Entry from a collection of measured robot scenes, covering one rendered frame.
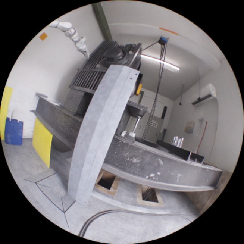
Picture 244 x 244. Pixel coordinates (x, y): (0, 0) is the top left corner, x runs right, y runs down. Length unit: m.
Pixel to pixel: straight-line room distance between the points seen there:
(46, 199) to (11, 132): 0.83
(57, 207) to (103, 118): 0.73
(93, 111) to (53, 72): 1.22
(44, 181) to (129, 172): 0.76
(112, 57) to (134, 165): 0.82
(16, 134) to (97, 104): 1.13
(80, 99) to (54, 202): 0.86
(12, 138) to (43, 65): 1.03
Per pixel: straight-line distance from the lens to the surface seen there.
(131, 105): 0.54
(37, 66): 1.43
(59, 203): 0.79
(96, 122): 0.42
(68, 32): 0.81
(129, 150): 0.56
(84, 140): 0.46
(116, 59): 0.73
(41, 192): 0.84
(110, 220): 0.82
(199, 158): 0.84
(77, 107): 0.71
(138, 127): 3.60
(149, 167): 0.62
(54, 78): 1.54
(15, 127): 1.26
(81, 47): 0.88
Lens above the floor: 0.73
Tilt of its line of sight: 2 degrees up
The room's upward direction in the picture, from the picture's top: 22 degrees clockwise
